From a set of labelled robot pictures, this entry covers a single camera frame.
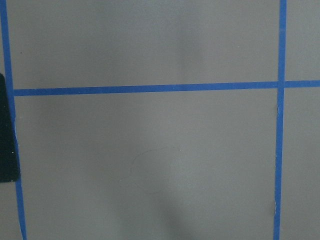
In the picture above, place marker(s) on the black mouse pad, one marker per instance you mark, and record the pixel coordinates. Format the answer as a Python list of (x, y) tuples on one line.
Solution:
[(9, 169)]

